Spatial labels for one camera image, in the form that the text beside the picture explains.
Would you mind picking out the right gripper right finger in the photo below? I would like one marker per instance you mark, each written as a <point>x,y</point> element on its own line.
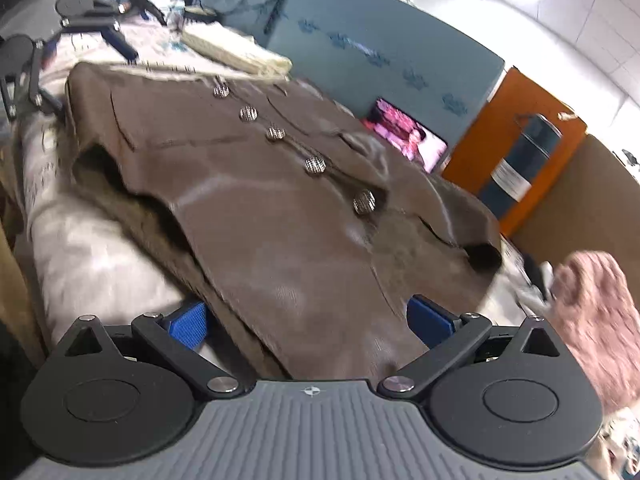
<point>450,339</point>

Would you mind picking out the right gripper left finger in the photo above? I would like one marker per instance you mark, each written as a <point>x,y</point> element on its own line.
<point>175,339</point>

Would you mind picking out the brown leather jacket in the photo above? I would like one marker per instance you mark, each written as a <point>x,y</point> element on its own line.
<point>304,233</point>

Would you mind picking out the patterned bed sheet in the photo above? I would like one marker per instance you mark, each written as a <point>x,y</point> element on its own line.
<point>86,261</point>

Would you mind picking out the cream knit sweater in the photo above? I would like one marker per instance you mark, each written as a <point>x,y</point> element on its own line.
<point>226,46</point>

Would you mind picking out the pink knit sweater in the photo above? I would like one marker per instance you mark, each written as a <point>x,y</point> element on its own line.
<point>594,313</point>

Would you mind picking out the brown cardboard box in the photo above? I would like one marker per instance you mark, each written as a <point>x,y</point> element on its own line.
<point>594,205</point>

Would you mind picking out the dark blue vacuum bottle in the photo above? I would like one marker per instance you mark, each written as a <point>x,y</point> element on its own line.
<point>512,178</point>

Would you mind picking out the blue-grey printed box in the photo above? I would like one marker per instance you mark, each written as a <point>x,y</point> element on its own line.
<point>357,51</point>

